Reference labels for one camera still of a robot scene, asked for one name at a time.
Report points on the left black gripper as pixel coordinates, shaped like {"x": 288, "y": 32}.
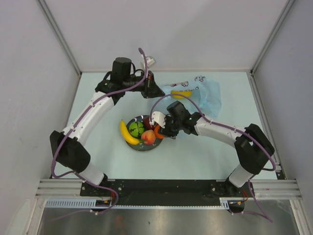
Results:
{"x": 151, "y": 89}

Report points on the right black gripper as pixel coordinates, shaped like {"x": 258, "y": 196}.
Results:
{"x": 166, "y": 131}

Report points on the orange fake mandarin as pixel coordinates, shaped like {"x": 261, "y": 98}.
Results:
{"x": 156, "y": 132}

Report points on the orange fake peach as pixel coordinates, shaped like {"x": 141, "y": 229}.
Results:
{"x": 148, "y": 137}

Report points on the red fake apple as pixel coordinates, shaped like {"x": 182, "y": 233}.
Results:
{"x": 146, "y": 123}

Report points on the green fake watermelon ball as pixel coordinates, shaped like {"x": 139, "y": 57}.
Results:
{"x": 136, "y": 129}

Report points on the yellow fake banana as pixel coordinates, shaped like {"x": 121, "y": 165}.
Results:
{"x": 127, "y": 136}

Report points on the light blue printed plastic bag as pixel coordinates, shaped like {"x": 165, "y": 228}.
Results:
{"x": 206, "y": 95}

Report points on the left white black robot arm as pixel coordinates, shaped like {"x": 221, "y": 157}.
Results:
{"x": 68, "y": 146}

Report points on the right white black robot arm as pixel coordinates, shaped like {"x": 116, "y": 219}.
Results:
{"x": 253, "y": 148}

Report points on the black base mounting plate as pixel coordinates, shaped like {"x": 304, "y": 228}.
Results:
{"x": 174, "y": 193}

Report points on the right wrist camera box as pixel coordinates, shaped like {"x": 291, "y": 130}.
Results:
{"x": 157, "y": 118}

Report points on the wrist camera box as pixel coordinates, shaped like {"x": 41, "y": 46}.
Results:
{"x": 157, "y": 118}
{"x": 149, "y": 62}

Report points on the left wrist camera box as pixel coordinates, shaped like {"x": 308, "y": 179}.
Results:
{"x": 149, "y": 62}

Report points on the white slotted cable duct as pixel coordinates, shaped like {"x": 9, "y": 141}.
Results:
{"x": 98, "y": 204}

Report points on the aluminium frame rail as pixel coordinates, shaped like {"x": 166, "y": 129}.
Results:
{"x": 263, "y": 189}

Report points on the left corner aluminium post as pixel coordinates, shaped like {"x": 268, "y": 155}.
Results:
{"x": 59, "y": 35}

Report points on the corner aluminium post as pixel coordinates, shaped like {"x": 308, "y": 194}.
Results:
{"x": 59, "y": 35}
{"x": 273, "y": 34}

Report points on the right corner aluminium post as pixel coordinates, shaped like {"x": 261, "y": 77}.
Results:
{"x": 273, "y": 34}

